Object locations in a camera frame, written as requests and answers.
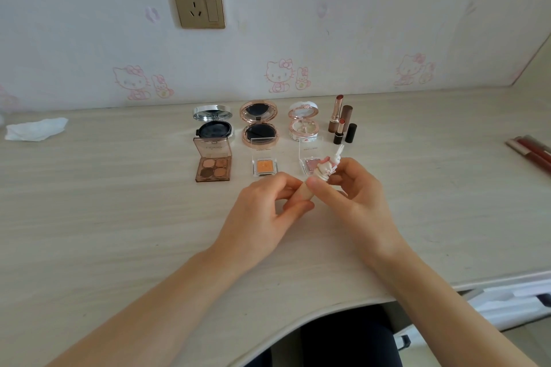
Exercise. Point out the person's left hand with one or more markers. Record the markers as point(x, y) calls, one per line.
point(254, 225)

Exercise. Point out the person's right hand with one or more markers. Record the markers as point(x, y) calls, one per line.
point(366, 212)

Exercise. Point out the pink cat lip tube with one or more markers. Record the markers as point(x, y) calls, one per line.
point(327, 166)

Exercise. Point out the orange single eyeshadow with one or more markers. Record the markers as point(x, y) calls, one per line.
point(264, 166)

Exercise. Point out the brown eyeshadow quad palette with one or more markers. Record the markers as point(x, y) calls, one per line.
point(213, 166)

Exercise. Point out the pink glitter single eyeshadow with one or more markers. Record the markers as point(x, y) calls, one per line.
point(311, 161)

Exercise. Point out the black lipstick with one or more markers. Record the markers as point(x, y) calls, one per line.
point(351, 133)

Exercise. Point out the small black case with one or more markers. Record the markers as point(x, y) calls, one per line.
point(338, 135)

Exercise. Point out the rose gold floral compact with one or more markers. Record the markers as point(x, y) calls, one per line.
point(259, 130)

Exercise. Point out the brown lipstick cap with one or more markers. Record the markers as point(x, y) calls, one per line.
point(348, 115)

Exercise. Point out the white round blush compact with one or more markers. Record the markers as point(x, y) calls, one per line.
point(303, 128)

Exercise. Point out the silver round cushion compact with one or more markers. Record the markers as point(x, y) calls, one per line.
point(214, 128)

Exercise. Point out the rose gold brown lipstick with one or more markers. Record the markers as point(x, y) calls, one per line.
point(336, 111)

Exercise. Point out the red lip gloss tube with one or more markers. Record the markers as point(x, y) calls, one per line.
point(534, 151)

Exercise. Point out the person's left forearm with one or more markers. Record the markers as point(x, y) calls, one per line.
point(137, 319)

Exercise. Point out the person's right forearm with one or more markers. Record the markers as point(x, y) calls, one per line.
point(452, 319)

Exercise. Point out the person's black trousers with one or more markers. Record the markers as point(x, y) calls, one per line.
point(344, 336)

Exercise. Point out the light wooden side panel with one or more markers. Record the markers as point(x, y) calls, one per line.
point(536, 70)

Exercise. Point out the crumpled white tissue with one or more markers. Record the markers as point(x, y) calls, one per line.
point(36, 129)

